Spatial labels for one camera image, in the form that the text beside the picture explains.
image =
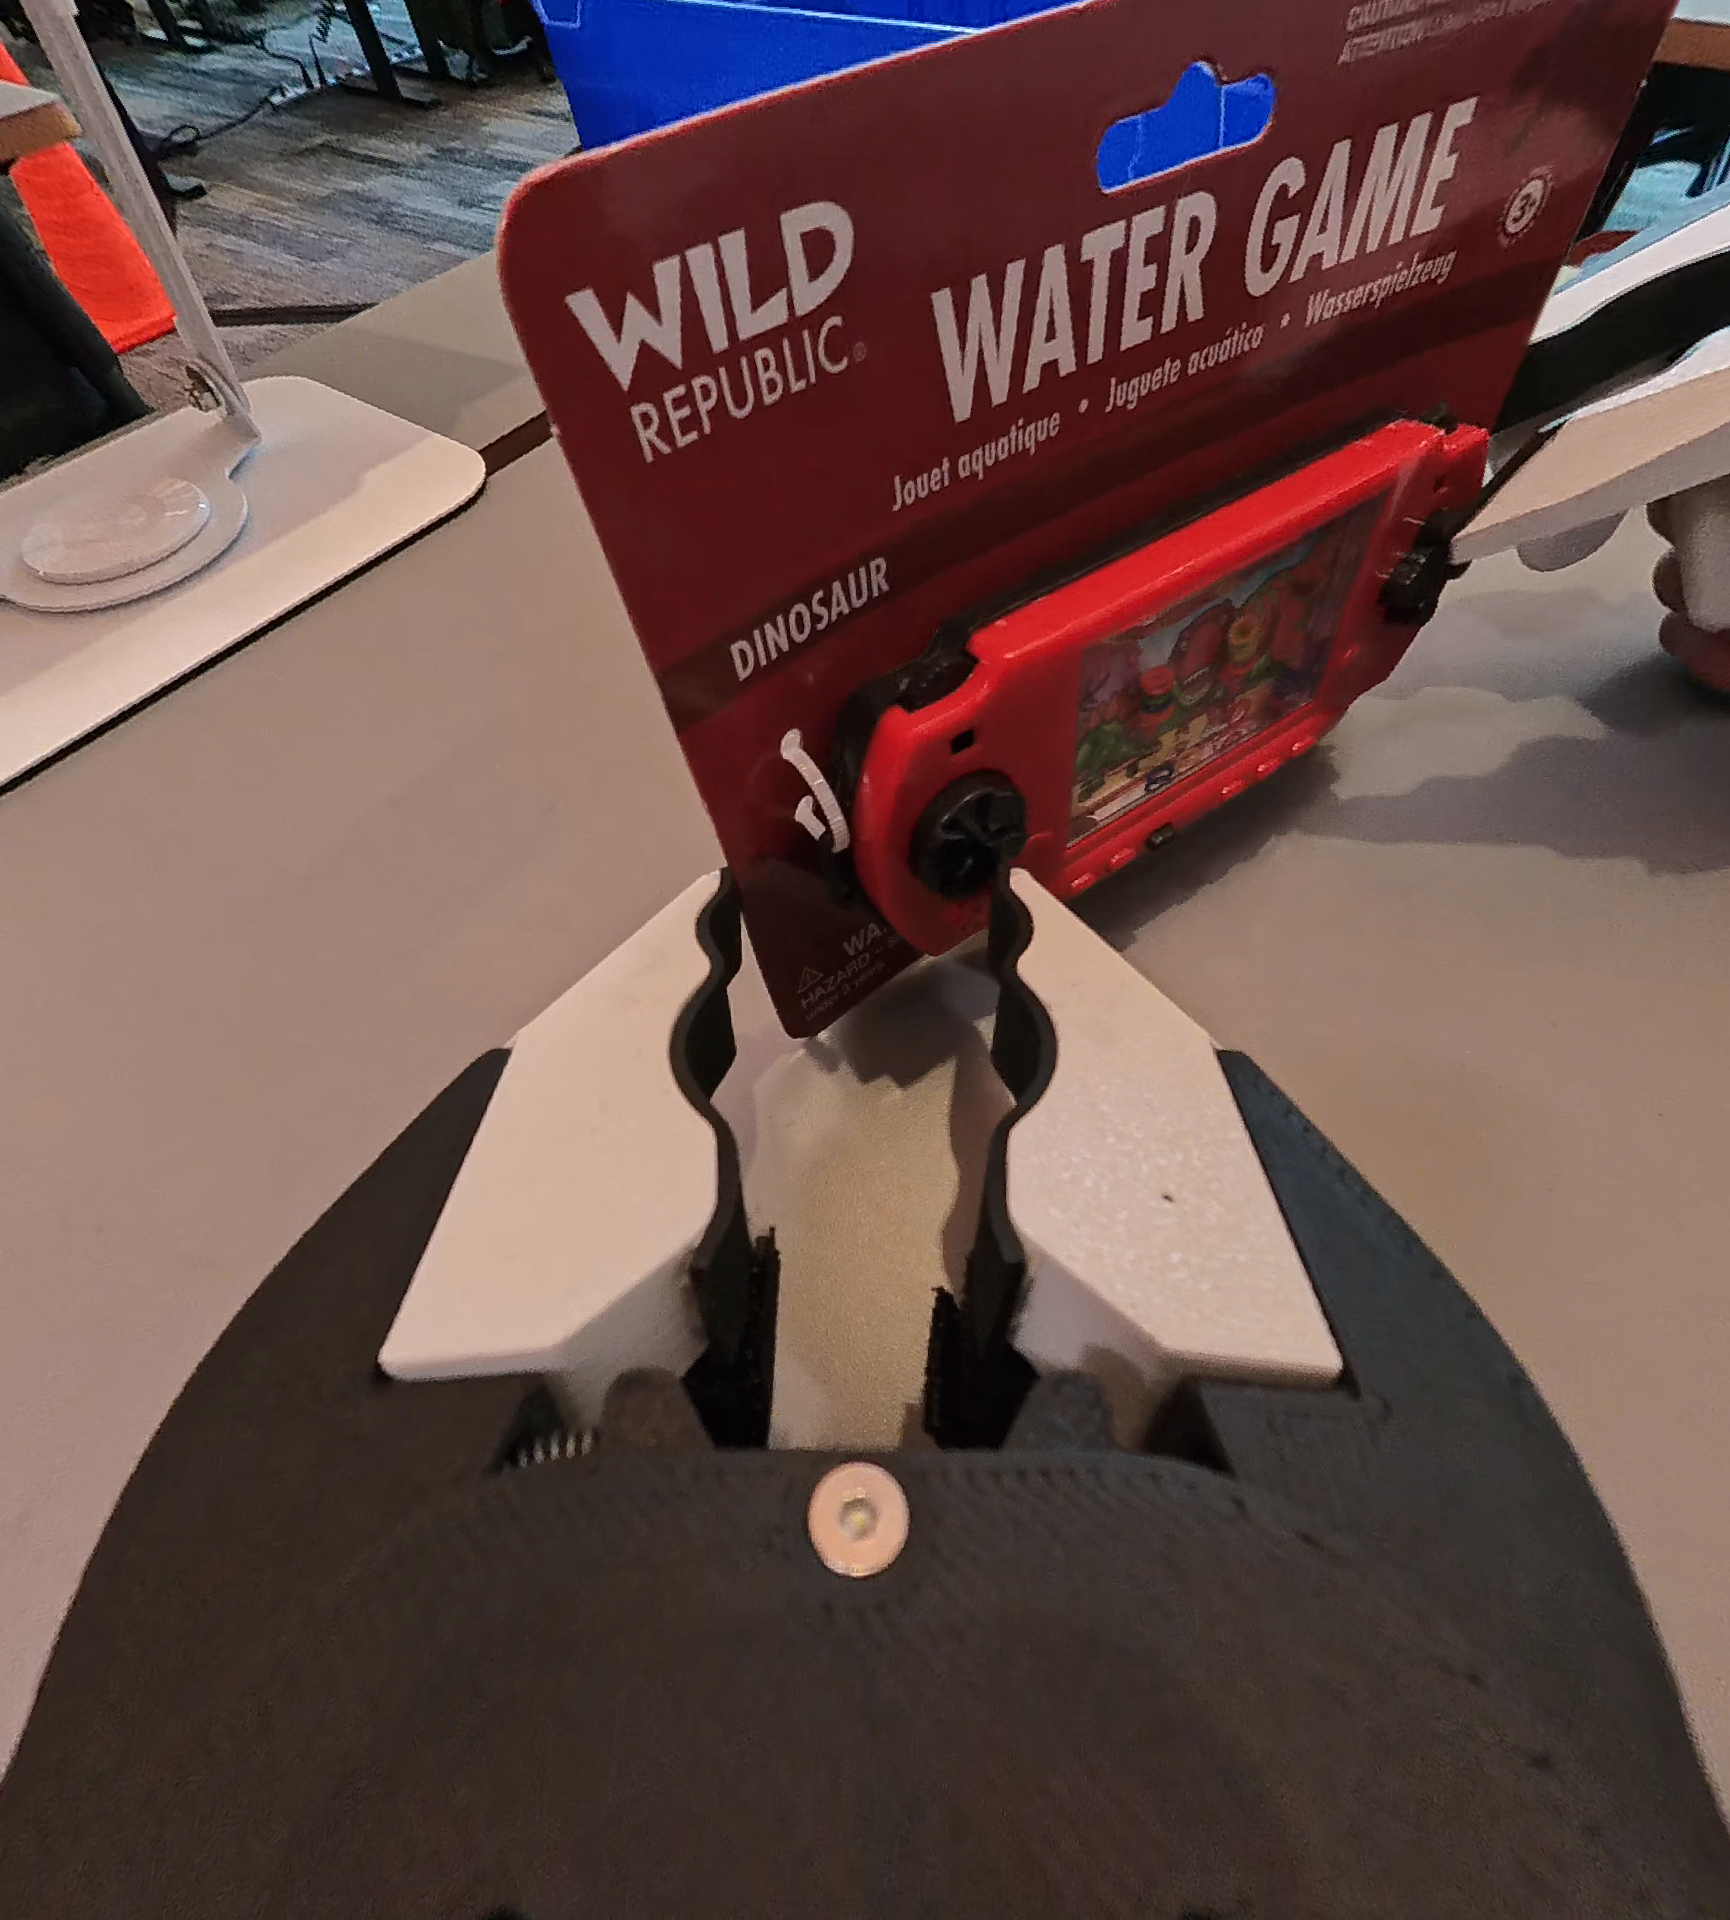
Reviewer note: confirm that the red handheld toy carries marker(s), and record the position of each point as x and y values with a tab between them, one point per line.
805	525

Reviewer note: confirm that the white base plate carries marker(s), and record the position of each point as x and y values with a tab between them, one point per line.
324	509

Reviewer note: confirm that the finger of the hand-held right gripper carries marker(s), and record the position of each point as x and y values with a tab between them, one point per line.
1630	337
1630	449

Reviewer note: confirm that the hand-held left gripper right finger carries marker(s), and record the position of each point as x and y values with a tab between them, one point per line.
1167	1200

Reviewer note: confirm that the orange traffic cone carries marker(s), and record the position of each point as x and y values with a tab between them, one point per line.
77	226

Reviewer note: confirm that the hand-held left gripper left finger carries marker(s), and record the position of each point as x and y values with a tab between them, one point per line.
566	1200

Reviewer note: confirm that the blue plastic bin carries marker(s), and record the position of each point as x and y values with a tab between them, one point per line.
656	74

